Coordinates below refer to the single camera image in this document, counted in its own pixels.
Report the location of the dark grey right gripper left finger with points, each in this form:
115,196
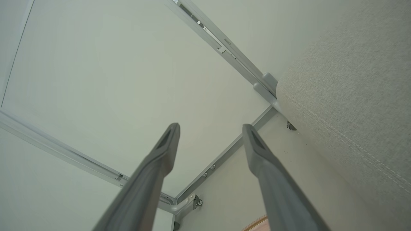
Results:
144,186

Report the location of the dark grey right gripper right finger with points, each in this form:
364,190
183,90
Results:
282,199

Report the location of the grey fabric sofa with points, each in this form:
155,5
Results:
353,96

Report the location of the cream laundry basket brown rim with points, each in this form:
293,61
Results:
257,225

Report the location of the grey partition foot single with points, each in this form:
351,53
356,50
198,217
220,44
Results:
181,207

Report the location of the black caster wheel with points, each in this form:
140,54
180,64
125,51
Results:
291,126
197,202
176,226

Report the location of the grey partition foot paired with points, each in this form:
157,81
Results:
264,92
270,80

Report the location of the grey partition base rail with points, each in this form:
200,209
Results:
224,154

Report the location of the grey double partition frame post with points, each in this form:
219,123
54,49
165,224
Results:
221,45

